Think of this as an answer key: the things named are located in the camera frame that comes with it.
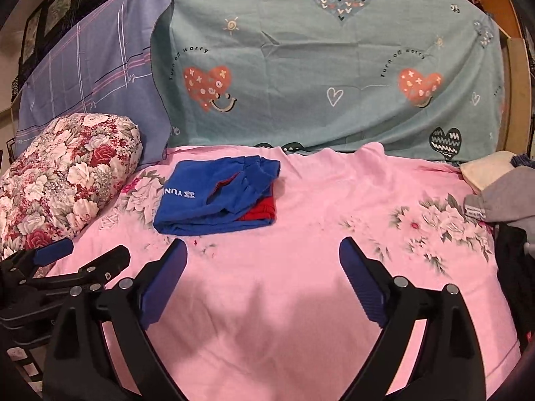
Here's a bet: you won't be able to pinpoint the cream folded cloth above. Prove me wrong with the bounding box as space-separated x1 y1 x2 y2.
460 150 515 194

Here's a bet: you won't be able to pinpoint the blue pants with red trim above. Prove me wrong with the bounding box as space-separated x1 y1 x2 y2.
153 156 280 236

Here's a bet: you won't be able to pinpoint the teal heart print cloth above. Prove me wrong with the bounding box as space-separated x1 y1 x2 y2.
150 0 504 162

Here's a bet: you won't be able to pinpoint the red white floral quilt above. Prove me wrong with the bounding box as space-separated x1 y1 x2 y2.
1 113 143 259

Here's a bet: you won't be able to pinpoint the grey folded garment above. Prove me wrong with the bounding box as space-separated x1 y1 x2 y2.
463 166 535 245

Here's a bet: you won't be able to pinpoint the blue plaid pillow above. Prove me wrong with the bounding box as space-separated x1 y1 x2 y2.
14 0 173 166

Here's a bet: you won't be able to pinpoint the wooden bed frame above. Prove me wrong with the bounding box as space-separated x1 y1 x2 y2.
477 0 534 154

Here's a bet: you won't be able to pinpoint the pink floral bed sheet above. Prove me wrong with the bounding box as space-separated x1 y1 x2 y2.
43 141 523 401

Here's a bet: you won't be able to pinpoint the dark framed window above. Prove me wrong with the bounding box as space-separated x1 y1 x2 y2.
11 0 107 98

